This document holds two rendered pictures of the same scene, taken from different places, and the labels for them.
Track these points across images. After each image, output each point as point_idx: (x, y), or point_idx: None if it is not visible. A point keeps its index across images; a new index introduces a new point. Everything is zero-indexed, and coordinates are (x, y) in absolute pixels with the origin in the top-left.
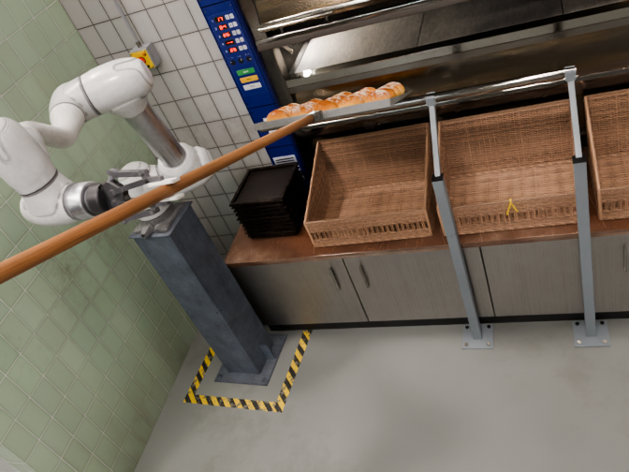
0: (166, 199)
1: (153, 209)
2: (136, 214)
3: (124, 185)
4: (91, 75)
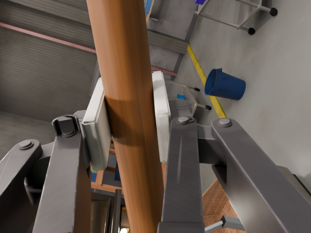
0: (156, 85)
1: (208, 132)
2: (264, 190)
3: (34, 230)
4: None
